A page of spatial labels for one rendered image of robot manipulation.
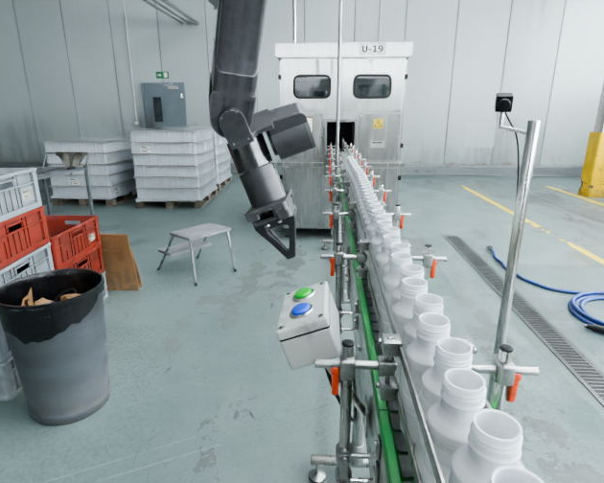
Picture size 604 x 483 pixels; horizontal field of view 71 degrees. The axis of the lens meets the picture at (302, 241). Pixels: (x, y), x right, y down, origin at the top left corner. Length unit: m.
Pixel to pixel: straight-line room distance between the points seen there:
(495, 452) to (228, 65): 0.49
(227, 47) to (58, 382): 1.92
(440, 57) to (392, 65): 5.84
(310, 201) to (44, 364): 3.36
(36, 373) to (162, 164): 4.89
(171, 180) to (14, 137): 6.69
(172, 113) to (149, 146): 4.12
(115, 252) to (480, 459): 3.41
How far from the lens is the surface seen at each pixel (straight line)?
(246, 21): 0.56
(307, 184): 4.81
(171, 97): 10.86
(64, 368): 2.24
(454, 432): 0.44
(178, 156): 6.68
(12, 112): 12.79
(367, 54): 4.76
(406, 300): 0.64
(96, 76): 11.64
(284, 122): 0.62
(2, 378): 2.67
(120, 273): 3.73
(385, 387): 0.61
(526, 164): 1.48
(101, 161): 7.28
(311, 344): 0.63
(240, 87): 0.58
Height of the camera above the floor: 1.40
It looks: 17 degrees down
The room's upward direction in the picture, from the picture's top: straight up
